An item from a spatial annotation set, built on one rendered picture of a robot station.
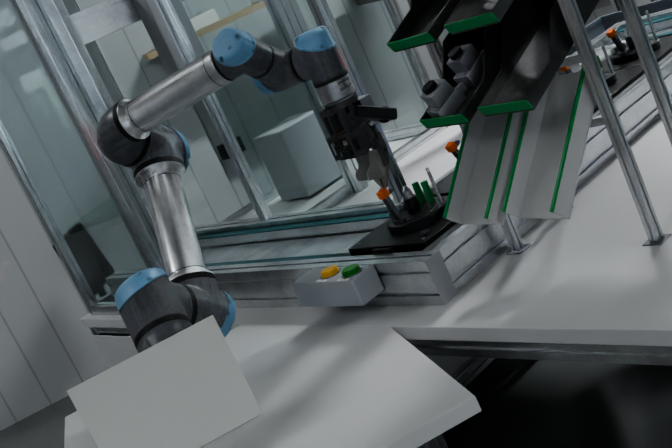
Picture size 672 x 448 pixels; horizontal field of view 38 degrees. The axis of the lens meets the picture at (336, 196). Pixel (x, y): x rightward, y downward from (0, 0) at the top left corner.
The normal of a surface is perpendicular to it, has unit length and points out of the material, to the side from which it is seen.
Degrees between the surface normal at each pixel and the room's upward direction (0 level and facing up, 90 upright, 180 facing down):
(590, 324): 0
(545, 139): 45
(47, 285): 90
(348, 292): 90
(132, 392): 90
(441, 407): 0
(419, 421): 0
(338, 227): 90
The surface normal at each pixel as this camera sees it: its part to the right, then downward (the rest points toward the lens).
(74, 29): 0.63, -0.10
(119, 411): 0.26, 0.12
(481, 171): -0.82, -0.30
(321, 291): -0.66, 0.45
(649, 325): -0.40, -0.89
